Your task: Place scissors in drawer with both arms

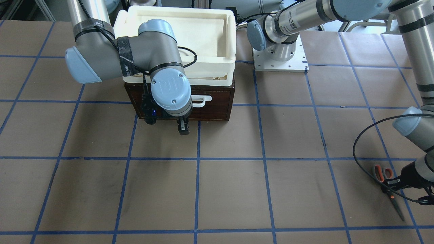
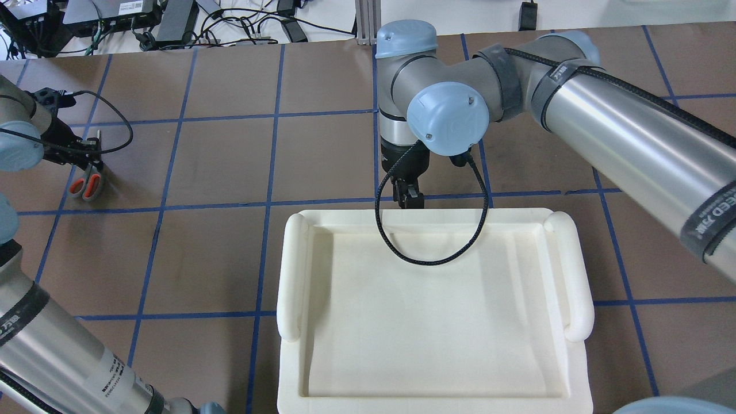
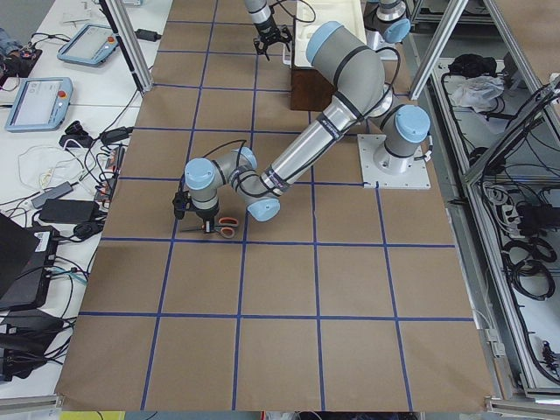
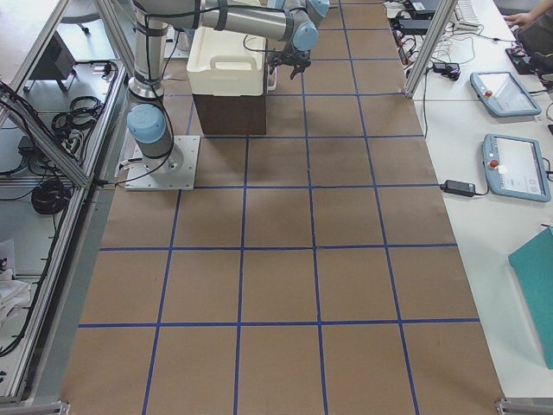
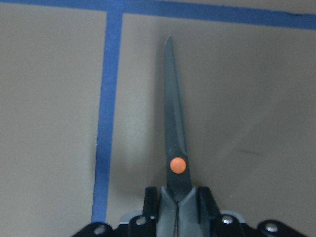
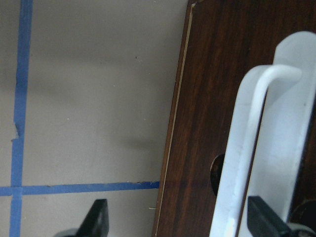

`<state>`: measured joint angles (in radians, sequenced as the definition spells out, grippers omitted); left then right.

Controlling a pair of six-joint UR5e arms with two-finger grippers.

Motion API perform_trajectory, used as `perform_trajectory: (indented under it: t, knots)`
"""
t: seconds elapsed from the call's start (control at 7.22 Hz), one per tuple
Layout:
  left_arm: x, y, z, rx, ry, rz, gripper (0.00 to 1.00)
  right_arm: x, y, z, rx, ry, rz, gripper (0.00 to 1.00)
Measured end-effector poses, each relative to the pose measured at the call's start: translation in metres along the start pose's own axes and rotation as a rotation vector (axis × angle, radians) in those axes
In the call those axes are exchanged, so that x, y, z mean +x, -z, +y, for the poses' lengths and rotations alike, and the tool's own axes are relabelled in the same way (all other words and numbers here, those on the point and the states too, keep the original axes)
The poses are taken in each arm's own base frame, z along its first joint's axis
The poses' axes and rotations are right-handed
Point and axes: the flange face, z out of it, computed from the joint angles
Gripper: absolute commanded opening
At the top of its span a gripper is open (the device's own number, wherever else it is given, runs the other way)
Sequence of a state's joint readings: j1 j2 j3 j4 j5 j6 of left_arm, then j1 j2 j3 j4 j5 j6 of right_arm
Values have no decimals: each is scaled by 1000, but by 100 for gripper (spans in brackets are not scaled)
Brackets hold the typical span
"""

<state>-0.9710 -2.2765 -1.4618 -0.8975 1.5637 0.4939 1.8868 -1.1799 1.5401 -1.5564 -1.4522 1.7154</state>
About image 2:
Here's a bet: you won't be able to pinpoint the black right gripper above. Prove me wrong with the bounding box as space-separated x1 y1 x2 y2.
379 141 430 209

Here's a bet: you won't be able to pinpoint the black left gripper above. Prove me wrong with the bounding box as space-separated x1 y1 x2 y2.
33 87 104 168

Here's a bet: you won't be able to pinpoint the grey orange scissors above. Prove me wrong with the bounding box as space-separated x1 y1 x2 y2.
67 154 105 202

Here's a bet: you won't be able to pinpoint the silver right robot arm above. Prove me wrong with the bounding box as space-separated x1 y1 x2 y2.
375 20 735 279

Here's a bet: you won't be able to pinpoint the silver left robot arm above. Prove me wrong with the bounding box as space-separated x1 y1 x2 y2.
1 78 224 413

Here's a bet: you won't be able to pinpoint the white plastic tray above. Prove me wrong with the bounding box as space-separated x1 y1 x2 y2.
277 209 595 413

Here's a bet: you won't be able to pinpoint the black power adapter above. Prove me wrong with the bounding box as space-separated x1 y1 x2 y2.
518 1 538 32

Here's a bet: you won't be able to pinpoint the black braided cable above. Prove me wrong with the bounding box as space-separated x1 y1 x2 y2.
375 141 492 266

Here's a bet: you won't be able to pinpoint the aluminium frame post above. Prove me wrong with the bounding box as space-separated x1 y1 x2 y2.
355 0 382 45

